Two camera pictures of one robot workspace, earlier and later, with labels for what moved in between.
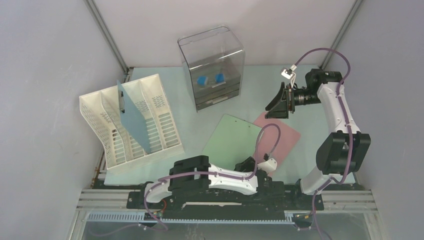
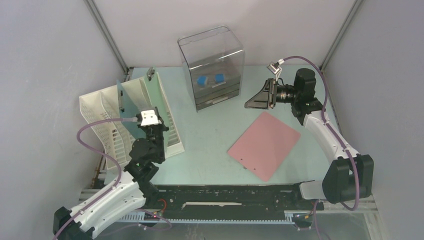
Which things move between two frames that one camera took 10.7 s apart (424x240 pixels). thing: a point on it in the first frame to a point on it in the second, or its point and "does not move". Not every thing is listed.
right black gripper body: x=291 y=97 to x=276 y=94
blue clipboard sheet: x=132 y=116 does not move
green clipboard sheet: x=232 y=140 to x=157 y=98
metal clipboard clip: x=122 y=102 does not move
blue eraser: x=201 y=80 does not move
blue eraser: x=219 y=78 does not move
